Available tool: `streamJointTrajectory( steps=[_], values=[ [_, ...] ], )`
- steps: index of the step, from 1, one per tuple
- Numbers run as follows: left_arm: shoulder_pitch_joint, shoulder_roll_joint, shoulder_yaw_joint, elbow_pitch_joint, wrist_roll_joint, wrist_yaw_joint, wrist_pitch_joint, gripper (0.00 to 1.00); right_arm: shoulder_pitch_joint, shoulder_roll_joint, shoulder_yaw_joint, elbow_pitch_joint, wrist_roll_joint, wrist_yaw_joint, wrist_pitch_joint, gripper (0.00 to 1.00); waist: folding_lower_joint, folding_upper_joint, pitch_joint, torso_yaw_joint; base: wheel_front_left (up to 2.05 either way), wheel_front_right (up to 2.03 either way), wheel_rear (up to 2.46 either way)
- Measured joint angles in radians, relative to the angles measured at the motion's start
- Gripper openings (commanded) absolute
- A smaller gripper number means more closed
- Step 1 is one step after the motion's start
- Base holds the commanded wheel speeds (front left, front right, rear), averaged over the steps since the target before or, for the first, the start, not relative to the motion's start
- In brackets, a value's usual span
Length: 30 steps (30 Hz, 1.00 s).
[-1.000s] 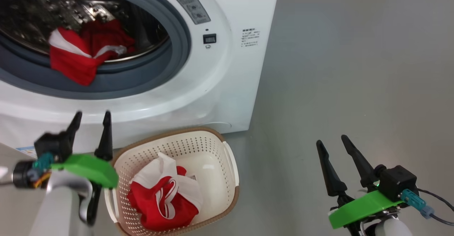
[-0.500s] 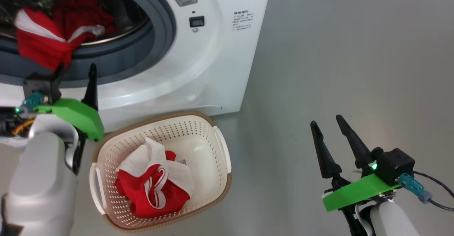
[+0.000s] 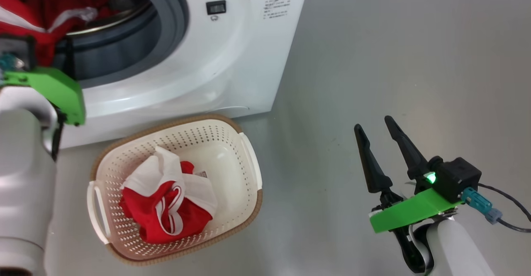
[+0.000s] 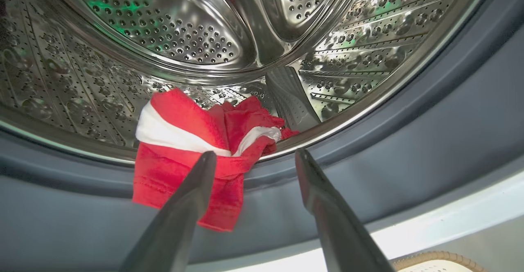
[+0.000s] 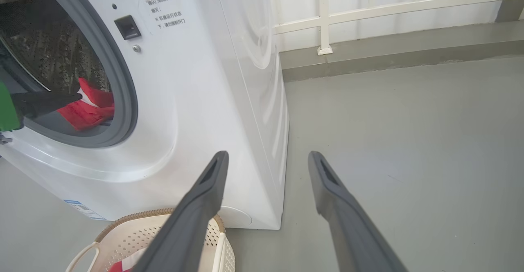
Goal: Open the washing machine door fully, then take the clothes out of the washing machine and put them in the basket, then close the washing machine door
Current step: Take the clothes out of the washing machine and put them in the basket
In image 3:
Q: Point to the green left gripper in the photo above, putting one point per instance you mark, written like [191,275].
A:
[58,87]

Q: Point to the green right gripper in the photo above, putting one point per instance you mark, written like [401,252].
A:
[415,209]

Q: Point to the red and white garment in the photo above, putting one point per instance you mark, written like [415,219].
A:
[54,2]
[186,222]

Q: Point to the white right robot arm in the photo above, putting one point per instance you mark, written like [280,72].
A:
[456,251]

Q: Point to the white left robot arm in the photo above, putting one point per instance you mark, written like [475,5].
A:
[20,184]

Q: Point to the grey rubber door gasket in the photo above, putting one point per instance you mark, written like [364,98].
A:
[166,27]

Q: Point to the white front-load washing machine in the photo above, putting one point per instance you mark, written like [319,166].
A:
[186,60]

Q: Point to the cream perforated laundry basket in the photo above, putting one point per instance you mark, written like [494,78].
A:
[207,143]

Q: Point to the paper label inside basket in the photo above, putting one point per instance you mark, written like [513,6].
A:
[201,174]

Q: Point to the black door latch socket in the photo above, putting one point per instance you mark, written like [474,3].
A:
[216,7]

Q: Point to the steel perforated washer drum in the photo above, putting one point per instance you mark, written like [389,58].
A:
[120,18]

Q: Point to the printed black text notice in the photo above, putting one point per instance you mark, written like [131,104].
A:
[277,6]

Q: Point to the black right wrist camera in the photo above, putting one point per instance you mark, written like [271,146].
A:
[456,176]

